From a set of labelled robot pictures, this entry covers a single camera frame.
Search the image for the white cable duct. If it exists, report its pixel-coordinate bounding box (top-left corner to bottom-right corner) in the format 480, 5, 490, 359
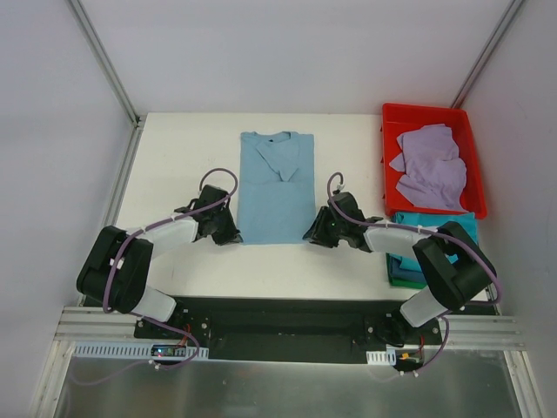
366, 349, 423, 366
73, 342, 209, 362

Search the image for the aluminium frame post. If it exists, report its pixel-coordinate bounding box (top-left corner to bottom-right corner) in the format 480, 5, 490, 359
65, 0, 141, 127
450, 0, 528, 109

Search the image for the right aluminium frame post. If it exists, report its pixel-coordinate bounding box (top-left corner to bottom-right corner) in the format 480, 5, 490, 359
450, 0, 528, 109

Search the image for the dark blue folded t-shirt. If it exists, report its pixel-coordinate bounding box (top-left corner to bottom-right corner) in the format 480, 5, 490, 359
387, 255, 426, 284

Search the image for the red plastic bin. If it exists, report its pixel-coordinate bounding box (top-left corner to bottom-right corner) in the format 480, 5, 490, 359
381, 103, 487, 219

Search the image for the light blue printed t-shirt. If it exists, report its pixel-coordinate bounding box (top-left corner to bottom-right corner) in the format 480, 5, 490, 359
238, 131, 316, 245

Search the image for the green folded t-shirt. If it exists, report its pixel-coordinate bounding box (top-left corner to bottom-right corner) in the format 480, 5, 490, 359
386, 254, 426, 289

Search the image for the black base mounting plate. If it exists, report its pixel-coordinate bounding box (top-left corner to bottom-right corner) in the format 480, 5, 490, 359
84, 292, 443, 362

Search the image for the teal folded t-shirt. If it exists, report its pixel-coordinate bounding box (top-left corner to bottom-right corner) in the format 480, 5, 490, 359
393, 212, 478, 273

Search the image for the left white cable duct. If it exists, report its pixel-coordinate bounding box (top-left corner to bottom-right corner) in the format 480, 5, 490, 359
73, 342, 209, 362

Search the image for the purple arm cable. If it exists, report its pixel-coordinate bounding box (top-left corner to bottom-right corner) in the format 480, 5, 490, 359
325, 172, 505, 384
69, 167, 240, 387

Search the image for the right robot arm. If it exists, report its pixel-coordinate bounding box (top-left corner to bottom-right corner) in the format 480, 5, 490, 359
303, 192, 497, 344

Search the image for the lavender t-shirt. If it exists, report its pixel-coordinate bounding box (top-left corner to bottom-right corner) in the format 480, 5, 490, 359
389, 124, 466, 212

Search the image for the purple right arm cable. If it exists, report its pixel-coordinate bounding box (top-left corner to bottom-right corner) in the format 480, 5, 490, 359
325, 172, 505, 384

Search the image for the left aluminium frame post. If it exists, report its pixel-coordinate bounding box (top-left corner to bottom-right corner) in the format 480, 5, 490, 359
65, 0, 141, 127

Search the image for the right white cable duct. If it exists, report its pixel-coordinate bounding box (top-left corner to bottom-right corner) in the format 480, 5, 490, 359
366, 349, 423, 366

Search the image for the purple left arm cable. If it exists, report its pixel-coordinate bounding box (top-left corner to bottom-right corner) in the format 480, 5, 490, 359
69, 167, 240, 387

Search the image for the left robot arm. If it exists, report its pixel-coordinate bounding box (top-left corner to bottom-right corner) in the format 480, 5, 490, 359
77, 185, 242, 339

